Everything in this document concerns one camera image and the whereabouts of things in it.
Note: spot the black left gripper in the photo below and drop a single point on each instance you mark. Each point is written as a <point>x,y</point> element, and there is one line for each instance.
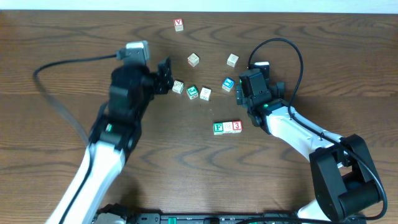
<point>163,86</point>

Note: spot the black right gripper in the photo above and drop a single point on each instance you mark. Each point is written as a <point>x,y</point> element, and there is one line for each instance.
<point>277,91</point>

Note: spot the red 3 wooden block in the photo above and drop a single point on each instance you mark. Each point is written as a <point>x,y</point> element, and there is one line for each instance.
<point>237,126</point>

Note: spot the plain yellowish wooden block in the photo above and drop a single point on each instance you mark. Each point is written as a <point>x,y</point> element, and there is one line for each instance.
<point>228,127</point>

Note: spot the green F wooden block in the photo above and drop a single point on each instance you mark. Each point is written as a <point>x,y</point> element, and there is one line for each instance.
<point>218,128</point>

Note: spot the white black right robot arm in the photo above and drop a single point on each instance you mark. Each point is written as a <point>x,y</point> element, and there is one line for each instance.
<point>345,179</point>

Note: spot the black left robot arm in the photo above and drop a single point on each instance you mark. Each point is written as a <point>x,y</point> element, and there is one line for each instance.
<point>113,136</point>

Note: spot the wooden block letter A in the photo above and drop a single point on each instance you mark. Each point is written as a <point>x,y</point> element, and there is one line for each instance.
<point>178,87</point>

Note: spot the green J wooden block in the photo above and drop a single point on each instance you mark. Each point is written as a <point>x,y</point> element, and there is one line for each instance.
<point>192,92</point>

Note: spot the red U wooden block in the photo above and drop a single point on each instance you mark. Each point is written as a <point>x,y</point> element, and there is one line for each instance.
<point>193,60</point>

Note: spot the wooden block apple picture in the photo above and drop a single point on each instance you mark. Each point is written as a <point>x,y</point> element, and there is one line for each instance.
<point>205,93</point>

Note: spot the blue wooden block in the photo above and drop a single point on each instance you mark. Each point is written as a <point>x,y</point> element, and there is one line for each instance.
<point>228,84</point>

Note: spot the plain wooden block far right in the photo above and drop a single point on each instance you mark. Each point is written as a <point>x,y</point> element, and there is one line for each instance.
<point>232,60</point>

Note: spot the red V wooden block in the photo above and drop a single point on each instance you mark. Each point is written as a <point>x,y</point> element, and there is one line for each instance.
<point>179,25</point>

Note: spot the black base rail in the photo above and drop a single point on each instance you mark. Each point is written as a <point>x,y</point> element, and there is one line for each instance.
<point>116,213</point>

